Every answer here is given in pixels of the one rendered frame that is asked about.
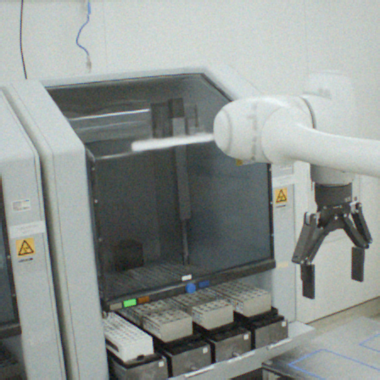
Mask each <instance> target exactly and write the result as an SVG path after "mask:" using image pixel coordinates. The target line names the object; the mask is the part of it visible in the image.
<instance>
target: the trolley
mask: <svg viewBox="0 0 380 380"><path fill-rule="evenodd" d="M261 365H262V367H261V369H262V375H263V380H274V374H275V375H277V376H279V377H282V378H284V379H287V380H380V321H376V320H373V319H371V318H368V317H365V316H364V317H363V316H362V317H360V318H357V319H355V320H353V321H351V322H349V323H347V324H345V325H342V326H341V327H338V328H335V329H333V330H332V331H331V332H328V333H326V334H324V335H322V336H320V337H318V338H315V339H312V340H311V341H309V342H306V343H303V344H301V345H299V346H296V347H294V348H292V349H290V350H289V351H287V352H285V353H283V354H280V355H278V356H276V357H273V358H271V359H269V360H266V361H264V362H262V363H261Z"/></svg>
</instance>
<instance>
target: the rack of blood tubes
mask: <svg viewBox="0 0 380 380"><path fill-rule="evenodd" d="M103 335H104V336H105V345H106V348H107V349H109V350H110V351H111V352H113V353H114V354H115V355H117V356H118V357H119V358H121V359H122V360H123V361H124V362H125V361H127V360H130V359H132V358H135V357H137V355H140V354H145V355H149V354H153V353H154V347H153V340H152V338H151V337H150V336H148V335H147V334H146V333H145V332H143V331H141V330H140V329H138V328H137V327H135V326H133V325H132V324H131V323H129V322H127V321H125V320H123V319H122V318H120V317H119V316H117V315H115V316H112V315H111V314H110V317H107V316H104V318H103Z"/></svg>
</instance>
